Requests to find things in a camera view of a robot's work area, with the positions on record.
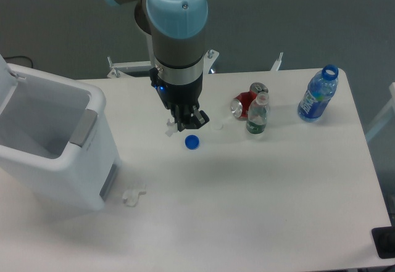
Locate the clear green-label plastic bottle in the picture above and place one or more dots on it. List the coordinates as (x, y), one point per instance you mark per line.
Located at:
(257, 115)

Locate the blue plastic drink bottle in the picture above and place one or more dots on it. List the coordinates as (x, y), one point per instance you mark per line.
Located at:
(319, 92)

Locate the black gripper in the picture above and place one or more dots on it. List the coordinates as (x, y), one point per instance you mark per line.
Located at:
(181, 100)

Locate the white chair part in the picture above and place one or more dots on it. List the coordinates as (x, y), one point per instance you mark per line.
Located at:
(382, 118)

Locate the blue bottle cap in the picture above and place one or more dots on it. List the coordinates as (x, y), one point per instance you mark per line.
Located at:
(192, 142)

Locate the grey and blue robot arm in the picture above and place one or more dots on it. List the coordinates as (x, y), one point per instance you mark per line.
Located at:
(177, 31)

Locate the white bottle cap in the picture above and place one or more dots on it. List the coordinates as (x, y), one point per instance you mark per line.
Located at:
(217, 126)

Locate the white trash bin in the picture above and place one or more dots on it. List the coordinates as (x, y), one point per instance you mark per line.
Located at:
(55, 138)

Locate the black device at table edge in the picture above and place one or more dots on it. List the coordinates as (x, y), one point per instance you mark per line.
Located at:
(383, 238)

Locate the crushed red soda can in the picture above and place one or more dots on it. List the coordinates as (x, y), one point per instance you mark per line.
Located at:
(240, 104)

